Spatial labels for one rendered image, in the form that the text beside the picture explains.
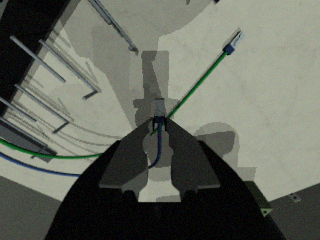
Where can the green patch cord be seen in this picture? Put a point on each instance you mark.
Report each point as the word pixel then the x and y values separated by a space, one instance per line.
pixel 96 155

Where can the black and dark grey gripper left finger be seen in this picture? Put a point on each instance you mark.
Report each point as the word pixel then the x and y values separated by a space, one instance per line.
pixel 123 166

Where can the dark grey port rack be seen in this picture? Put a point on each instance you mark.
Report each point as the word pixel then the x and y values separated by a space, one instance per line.
pixel 30 22

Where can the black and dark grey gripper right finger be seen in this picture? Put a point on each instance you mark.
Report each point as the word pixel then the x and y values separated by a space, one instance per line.
pixel 195 166

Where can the blue patch cord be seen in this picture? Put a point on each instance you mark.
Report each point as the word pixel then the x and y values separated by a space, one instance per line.
pixel 159 128

